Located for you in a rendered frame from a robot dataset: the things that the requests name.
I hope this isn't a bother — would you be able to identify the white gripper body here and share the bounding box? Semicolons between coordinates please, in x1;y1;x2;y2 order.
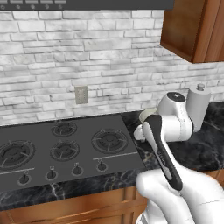
133;122;147;144

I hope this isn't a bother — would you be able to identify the cream cup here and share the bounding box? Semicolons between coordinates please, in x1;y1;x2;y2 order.
138;107;158;123

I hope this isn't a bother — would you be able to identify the dark round hob knob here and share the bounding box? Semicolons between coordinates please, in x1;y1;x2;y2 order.
44;166;60;182
95;158;109;173
17;171;32;186
70;162;85;178

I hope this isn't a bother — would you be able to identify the dark grey gas hob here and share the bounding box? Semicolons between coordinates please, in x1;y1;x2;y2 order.
0;113;147;194

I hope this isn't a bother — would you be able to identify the wooden base cabinet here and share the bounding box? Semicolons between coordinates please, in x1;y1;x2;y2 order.
205;168;224;189
0;185;148;224

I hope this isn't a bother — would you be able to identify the grey range hood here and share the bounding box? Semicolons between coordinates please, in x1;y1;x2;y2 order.
0;0;176;11

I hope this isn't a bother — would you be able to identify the grey wall socket plate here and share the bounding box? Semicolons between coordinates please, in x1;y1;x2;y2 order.
74;85;89;105

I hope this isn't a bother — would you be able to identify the wooden wall cupboard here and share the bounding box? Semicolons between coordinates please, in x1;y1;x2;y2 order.
159;0;224;64

